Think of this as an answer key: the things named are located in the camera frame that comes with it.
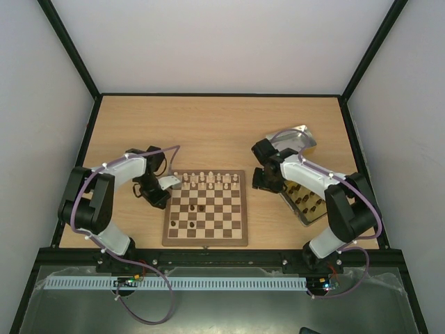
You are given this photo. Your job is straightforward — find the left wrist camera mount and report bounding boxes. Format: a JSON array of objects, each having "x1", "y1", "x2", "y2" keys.
[{"x1": 158, "y1": 175, "x2": 181, "y2": 190}]

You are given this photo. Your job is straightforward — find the white slotted cable duct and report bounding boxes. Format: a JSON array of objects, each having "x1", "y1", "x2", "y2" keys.
[{"x1": 40, "y1": 276, "x2": 307, "y2": 292}]

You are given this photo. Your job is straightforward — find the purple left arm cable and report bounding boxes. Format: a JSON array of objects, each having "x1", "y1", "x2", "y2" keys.
[{"x1": 69, "y1": 144, "x2": 181, "y2": 325}]

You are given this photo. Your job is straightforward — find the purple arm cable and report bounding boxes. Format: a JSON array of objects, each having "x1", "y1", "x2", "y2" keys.
[
  {"x1": 69, "y1": 144, "x2": 181, "y2": 325},
  {"x1": 269, "y1": 128, "x2": 383, "y2": 300}
]

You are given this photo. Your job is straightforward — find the silver tin lid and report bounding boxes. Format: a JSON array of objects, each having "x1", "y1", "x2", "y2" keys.
[{"x1": 266, "y1": 125, "x2": 317, "y2": 154}]

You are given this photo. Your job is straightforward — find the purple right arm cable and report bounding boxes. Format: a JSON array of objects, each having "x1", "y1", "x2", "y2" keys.
[{"x1": 269, "y1": 128, "x2": 383, "y2": 300}]

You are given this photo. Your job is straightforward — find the gold tin tray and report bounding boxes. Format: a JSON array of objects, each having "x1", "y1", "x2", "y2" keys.
[{"x1": 280, "y1": 181, "x2": 327, "y2": 226}]

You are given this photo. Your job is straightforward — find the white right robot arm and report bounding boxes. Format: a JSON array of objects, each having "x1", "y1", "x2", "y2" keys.
[{"x1": 251, "y1": 138, "x2": 382, "y2": 273}]

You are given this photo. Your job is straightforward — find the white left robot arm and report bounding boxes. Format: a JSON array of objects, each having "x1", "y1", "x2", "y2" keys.
[{"x1": 58, "y1": 146, "x2": 170, "y2": 258}]

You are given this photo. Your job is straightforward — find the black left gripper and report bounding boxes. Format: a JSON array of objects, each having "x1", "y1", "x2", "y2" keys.
[{"x1": 137, "y1": 175, "x2": 171, "y2": 209}]

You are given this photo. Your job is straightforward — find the wooden chessboard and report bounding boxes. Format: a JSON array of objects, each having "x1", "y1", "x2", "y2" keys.
[{"x1": 162, "y1": 170, "x2": 248, "y2": 248}]

